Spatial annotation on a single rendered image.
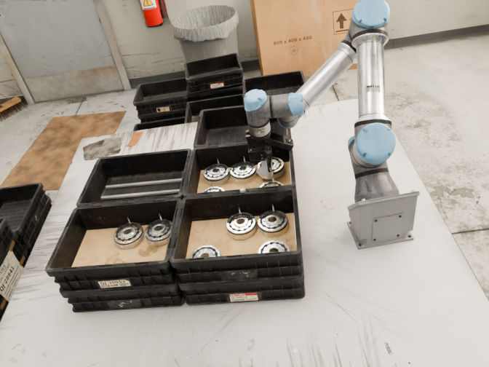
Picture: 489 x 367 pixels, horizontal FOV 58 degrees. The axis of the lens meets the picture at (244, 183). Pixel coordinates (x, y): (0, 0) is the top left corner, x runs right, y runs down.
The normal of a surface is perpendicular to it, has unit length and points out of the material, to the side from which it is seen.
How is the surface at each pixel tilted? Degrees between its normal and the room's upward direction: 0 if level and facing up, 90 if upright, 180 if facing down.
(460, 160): 0
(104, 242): 0
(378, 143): 51
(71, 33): 90
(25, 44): 90
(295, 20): 79
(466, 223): 0
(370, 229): 90
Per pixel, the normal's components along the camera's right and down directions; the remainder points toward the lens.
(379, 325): -0.14, -0.76
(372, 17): -0.12, -0.25
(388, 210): 0.11, 0.62
